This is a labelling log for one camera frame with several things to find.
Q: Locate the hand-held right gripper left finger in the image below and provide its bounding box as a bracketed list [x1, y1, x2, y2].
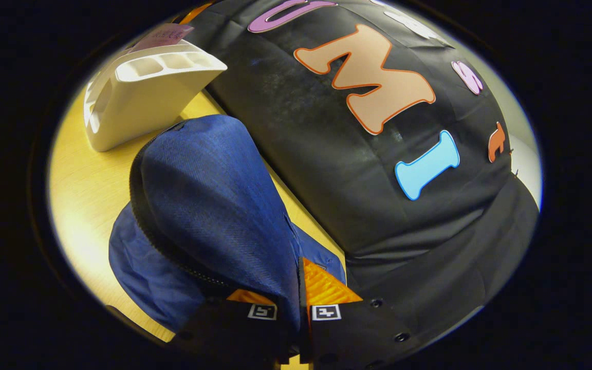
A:
[170, 288, 302, 366]

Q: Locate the blue schoolbag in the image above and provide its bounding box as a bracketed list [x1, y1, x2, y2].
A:
[108, 114, 348, 335]

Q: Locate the pink book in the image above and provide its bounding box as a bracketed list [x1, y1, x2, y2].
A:
[126, 23, 195, 54]

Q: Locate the black backdrop cloth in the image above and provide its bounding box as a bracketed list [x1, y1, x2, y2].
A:
[183, 0, 541, 350]

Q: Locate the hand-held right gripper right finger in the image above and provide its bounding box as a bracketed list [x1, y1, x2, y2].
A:
[299, 257, 422, 368]

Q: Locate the white plastic bookshelf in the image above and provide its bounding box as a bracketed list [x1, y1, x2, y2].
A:
[83, 40, 228, 153]

